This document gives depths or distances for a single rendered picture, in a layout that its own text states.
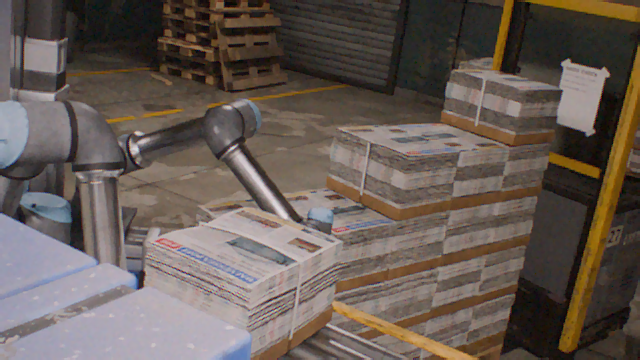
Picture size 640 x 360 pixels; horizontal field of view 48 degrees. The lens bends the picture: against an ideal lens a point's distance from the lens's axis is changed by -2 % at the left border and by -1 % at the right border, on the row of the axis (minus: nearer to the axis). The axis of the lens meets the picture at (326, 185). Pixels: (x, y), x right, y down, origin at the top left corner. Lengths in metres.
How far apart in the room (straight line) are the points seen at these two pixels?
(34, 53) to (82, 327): 1.71
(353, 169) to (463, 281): 0.69
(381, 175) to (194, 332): 2.32
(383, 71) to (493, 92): 6.86
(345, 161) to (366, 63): 7.24
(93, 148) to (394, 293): 1.53
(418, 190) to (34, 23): 1.36
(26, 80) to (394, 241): 1.32
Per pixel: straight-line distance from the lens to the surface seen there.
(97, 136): 1.42
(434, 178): 2.63
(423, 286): 2.79
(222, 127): 2.01
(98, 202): 1.44
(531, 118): 2.99
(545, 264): 3.74
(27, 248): 0.32
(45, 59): 1.95
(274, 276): 1.53
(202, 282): 1.55
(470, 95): 3.05
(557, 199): 3.65
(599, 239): 3.41
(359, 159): 2.64
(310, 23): 10.33
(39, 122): 1.38
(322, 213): 2.09
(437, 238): 2.77
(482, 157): 2.80
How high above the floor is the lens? 1.68
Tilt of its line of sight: 18 degrees down
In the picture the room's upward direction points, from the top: 9 degrees clockwise
